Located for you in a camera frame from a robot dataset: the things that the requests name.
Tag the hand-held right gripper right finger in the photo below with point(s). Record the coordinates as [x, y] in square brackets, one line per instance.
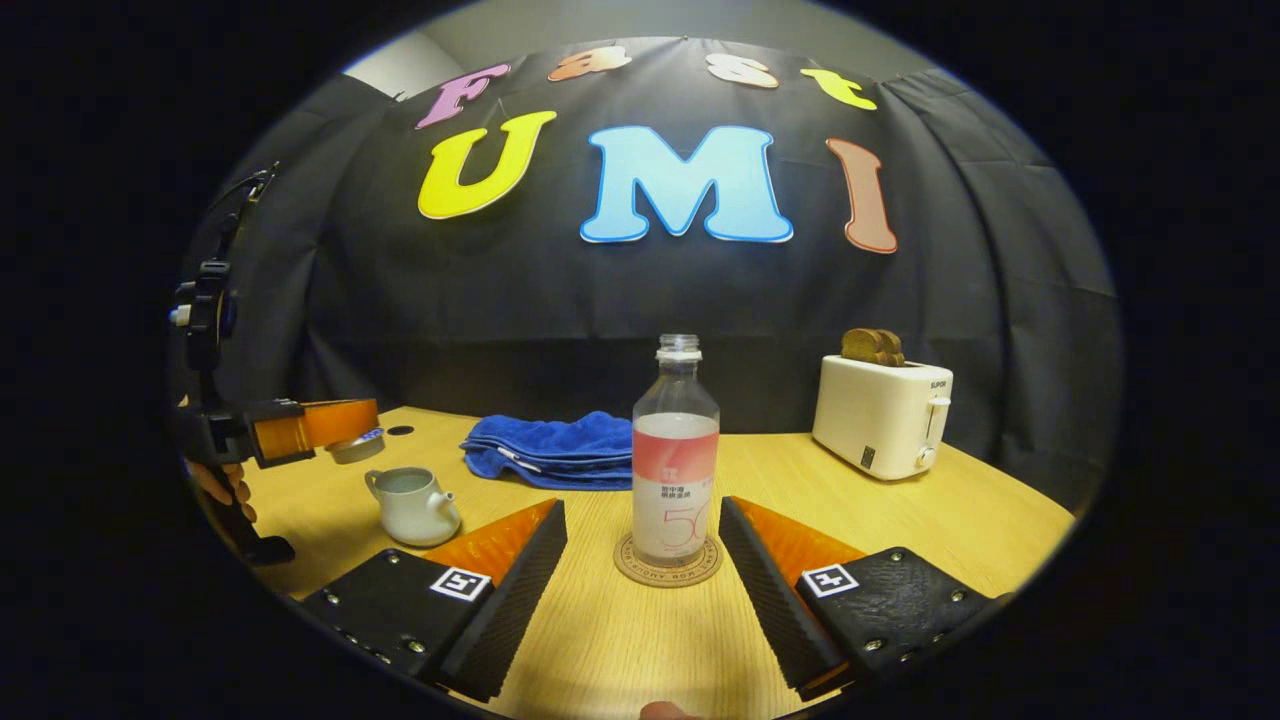
[770, 600]

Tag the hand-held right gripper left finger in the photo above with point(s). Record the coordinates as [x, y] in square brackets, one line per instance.
[515, 600]

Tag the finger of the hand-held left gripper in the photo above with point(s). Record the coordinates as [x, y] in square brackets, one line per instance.
[320, 425]

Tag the white blue-patterned teacup lid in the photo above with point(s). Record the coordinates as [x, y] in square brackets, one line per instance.
[358, 447]

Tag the round cork coaster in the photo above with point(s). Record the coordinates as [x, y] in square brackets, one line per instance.
[630, 570]

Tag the white ceramic teacup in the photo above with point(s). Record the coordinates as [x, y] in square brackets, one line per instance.
[415, 510]

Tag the clear plastic water bottle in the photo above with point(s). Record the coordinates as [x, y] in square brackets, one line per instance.
[675, 470]

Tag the blue folded towel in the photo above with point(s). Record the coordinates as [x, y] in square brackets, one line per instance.
[560, 450]

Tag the white toaster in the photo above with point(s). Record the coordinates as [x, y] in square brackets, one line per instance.
[875, 420]

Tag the brown bread slice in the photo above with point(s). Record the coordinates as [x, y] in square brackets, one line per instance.
[893, 350]
[860, 347]

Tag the black backdrop cloth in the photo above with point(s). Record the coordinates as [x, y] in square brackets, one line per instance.
[600, 300]

